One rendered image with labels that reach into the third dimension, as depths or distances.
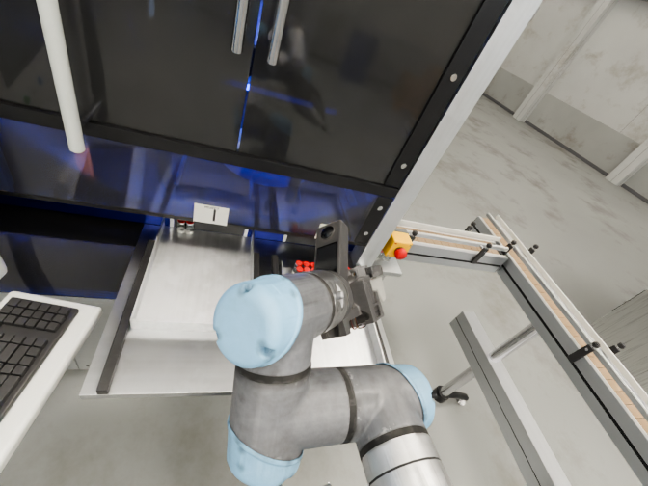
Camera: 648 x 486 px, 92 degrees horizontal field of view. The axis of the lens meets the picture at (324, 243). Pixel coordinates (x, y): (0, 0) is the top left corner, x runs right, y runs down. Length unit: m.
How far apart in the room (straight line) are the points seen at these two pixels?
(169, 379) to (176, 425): 0.90
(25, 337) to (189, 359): 0.34
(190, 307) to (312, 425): 0.58
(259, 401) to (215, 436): 1.34
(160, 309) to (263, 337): 0.61
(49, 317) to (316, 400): 0.73
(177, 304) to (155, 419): 0.88
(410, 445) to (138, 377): 0.57
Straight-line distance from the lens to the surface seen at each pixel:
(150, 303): 0.86
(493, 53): 0.83
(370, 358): 0.90
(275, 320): 0.26
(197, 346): 0.80
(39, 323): 0.95
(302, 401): 0.33
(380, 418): 0.36
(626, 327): 3.01
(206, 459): 1.63
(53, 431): 1.73
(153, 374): 0.78
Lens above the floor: 1.59
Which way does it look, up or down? 40 degrees down
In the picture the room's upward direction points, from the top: 25 degrees clockwise
